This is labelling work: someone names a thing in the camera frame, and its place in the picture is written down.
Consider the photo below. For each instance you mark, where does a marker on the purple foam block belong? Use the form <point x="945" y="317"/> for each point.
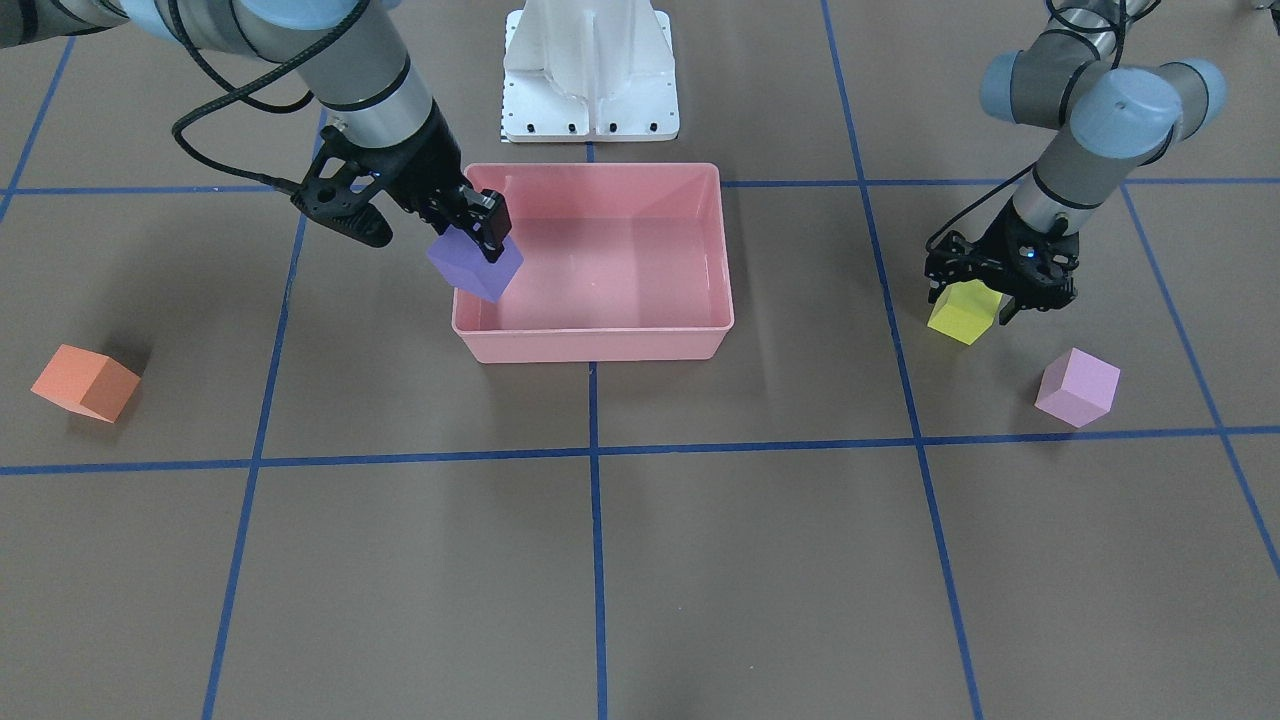
<point x="464" y="266"/>

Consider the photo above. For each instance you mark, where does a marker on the yellow foam block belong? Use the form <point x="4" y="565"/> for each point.
<point x="965" y="311"/>

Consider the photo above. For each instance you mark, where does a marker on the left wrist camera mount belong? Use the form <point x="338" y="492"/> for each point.
<point x="953" y="259"/>

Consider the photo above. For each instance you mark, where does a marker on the pink foam block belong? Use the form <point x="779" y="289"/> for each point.
<point x="1078" y="388"/>

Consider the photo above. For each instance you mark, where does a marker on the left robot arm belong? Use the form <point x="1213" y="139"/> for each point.
<point x="1107" y="120"/>

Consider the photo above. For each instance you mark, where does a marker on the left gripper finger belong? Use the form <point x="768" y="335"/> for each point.
<point x="1009" y="310"/>

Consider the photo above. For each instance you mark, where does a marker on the orange foam block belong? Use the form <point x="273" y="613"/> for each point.
<point x="86" y="383"/>

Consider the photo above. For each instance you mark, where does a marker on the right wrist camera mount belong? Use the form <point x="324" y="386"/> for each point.
<point x="337" y="191"/>

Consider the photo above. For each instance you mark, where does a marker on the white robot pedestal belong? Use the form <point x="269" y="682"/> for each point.
<point x="589" y="72"/>

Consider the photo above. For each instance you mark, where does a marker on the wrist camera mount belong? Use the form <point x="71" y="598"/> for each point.
<point x="953" y="259"/>
<point x="337" y="191"/>

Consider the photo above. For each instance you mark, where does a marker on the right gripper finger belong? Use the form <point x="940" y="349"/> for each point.
<point x="446" y="209"/>
<point x="485" y="219"/>

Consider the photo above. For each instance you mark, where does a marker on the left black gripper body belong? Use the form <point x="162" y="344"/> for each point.
<point x="1062" y="287"/>

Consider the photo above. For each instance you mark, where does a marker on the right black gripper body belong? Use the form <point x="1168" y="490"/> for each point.
<point x="424" y="172"/>

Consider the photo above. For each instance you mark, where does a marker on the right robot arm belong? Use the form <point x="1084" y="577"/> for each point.
<point x="276" y="56"/>

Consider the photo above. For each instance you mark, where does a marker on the pink plastic bin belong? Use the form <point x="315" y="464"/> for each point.
<point x="622" y="262"/>

